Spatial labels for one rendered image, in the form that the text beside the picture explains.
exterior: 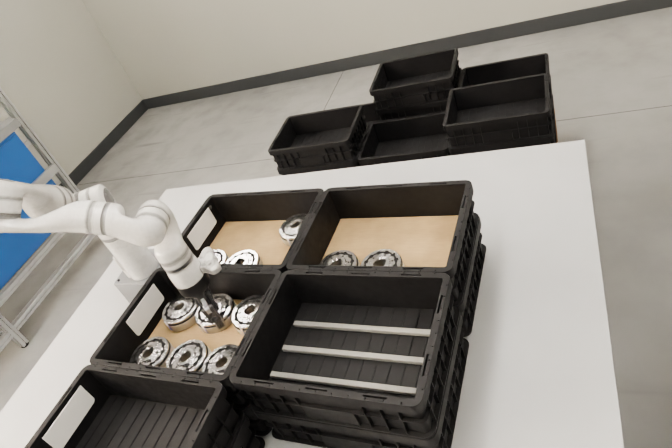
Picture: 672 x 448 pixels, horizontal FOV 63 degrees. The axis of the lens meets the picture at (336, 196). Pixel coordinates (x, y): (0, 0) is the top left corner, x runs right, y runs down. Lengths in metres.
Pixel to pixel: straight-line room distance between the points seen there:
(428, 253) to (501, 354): 0.28
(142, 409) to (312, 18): 3.48
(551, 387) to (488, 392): 0.12
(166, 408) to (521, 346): 0.79
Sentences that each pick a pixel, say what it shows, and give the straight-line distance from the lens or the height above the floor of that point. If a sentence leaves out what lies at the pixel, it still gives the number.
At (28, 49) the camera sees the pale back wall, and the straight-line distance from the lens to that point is 4.83.
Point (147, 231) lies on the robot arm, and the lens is 1.18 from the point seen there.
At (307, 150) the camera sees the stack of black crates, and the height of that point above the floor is 0.57.
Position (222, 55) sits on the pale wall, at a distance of 4.86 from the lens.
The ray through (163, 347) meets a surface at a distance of 1.44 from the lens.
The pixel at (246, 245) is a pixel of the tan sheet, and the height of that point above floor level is 0.83.
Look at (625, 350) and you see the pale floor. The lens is 2.15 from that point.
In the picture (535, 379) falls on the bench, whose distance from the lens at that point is 1.25.
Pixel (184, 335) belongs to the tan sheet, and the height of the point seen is 0.83.
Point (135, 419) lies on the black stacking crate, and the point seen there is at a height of 0.83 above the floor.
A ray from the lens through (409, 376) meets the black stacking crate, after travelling 1.14.
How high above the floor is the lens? 1.75
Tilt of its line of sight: 34 degrees down
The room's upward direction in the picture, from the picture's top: 23 degrees counter-clockwise
